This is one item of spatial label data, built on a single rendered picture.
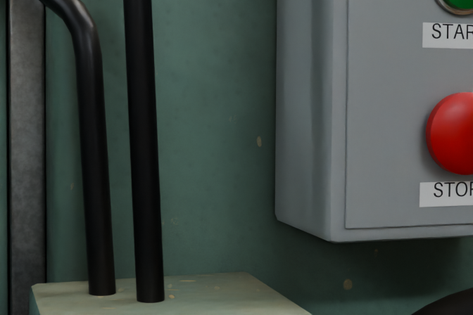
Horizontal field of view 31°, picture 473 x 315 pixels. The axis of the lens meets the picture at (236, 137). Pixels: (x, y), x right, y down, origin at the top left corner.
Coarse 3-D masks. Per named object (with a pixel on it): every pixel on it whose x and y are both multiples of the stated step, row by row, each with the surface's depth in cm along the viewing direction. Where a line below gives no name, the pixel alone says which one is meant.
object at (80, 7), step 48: (48, 0) 32; (144, 0) 30; (96, 48) 31; (144, 48) 30; (96, 96) 31; (144, 96) 30; (96, 144) 31; (144, 144) 30; (96, 192) 31; (144, 192) 30; (96, 240) 31; (144, 240) 30; (96, 288) 31; (144, 288) 30
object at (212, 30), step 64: (192, 0) 35; (256, 0) 35; (64, 64) 33; (192, 64) 35; (256, 64) 36; (64, 128) 34; (128, 128) 34; (192, 128) 35; (256, 128) 36; (64, 192) 34; (128, 192) 34; (192, 192) 35; (256, 192) 36; (64, 256) 34; (128, 256) 34; (192, 256) 35; (256, 256) 36; (320, 256) 37; (384, 256) 38; (448, 256) 39
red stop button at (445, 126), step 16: (448, 96) 31; (464, 96) 31; (432, 112) 31; (448, 112) 30; (464, 112) 30; (432, 128) 30; (448, 128) 30; (464, 128) 30; (432, 144) 30; (448, 144) 30; (464, 144) 30; (448, 160) 30; (464, 160) 31
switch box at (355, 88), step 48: (288, 0) 34; (336, 0) 30; (384, 0) 30; (432, 0) 31; (288, 48) 34; (336, 48) 30; (384, 48) 30; (432, 48) 31; (288, 96) 34; (336, 96) 30; (384, 96) 31; (432, 96) 31; (288, 144) 34; (336, 144) 30; (384, 144) 31; (288, 192) 34; (336, 192) 30; (384, 192) 31; (336, 240) 31; (384, 240) 31
